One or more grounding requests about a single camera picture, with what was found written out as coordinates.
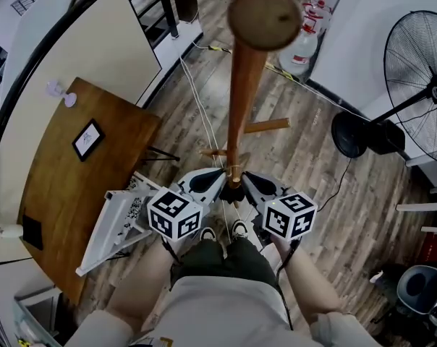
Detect cream partition panel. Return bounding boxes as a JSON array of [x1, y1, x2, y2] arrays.
[[0, 0, 164, 213]]

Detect person's sneaker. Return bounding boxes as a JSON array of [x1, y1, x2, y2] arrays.
[[231, 219, 249, 240], [200, 226, 218, 243]]

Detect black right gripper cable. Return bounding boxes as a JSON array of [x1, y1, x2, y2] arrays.
[[276, 239, 302, 332]]

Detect white vase with pink flowers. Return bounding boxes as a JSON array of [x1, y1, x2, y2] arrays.
[[0, 219, 24, 240]]

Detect person's right sneaker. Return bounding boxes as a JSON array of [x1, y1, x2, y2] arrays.
[[231, 219, 249, 240]]

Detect yellow black striped cable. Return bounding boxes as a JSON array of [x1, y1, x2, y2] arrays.
[[203, 43, 301, 83]]

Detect black square pad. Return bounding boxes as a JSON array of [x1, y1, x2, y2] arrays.
[[22, 215, 45, 252]]

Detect brown wooden table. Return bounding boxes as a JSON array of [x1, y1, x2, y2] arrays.
[[17, 77, 182, 305]]

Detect person's left sneaker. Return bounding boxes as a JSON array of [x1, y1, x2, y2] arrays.
[[200, 226, 218, 243]]

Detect black left gripper strap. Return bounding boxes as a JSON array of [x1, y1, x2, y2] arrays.
[[161, 236, 184, 267]]

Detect black standing fan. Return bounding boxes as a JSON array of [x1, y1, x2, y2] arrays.
[[330, 10, 437, 166]]

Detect black white patterned sheet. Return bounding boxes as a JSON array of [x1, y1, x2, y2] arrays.
[[123, 177, 149, 233]]

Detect grey metal cabinet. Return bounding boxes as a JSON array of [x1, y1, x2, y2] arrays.
[[14, 283, 66, 347]]

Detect white metal frame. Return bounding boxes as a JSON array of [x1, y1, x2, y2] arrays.
[[395, 157, 437, 235]]

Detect person's left forearm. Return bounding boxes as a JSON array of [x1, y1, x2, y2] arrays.
[[106, 239, 185, 334]]

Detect small lilac table ornament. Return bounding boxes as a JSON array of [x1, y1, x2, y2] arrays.
[[46, 80, 78, 109]]

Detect person's dark green shorts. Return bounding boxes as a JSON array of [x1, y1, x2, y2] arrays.
[[171, 239, 278, 289]]

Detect black trash bin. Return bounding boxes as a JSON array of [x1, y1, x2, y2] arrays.
[[368, 119, 407, 155]]

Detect black picture frame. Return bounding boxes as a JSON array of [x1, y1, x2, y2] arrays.
[[72, 118, 106, 163]]

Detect brown wooden coat rack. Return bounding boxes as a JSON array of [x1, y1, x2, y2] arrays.
[[198, 0, 303, 209]]

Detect black metal gate frame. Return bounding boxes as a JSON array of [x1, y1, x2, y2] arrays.
[[122, 0, 179, 50]]

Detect clear water bottle red cap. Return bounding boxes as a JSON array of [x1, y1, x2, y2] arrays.
[[278, 17, 320, 77], [301, 0, 334, 35]]

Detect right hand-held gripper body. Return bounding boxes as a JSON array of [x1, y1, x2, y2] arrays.
[[254, 188, 318, 247]]

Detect black fan power cable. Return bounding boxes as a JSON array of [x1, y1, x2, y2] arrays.
[[316, 156, 352, 211]]

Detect white metal rack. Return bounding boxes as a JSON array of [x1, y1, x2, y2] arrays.
[[75, 171, 161, 278]]

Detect white floor cable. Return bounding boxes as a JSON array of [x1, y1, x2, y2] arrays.
[[177, 38, 241, 260]]

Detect black padded chair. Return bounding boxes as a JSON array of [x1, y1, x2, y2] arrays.
[[395, 264, 437, 328]]

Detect person in white shirt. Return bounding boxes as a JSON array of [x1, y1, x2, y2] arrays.
[[64, 275, 382, 347]]

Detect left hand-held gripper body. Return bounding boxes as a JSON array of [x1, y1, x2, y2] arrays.
[[146, 184, 209, 241]]

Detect person's right forearm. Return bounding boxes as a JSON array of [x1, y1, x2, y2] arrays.
[[271, 235, 344, 325]]

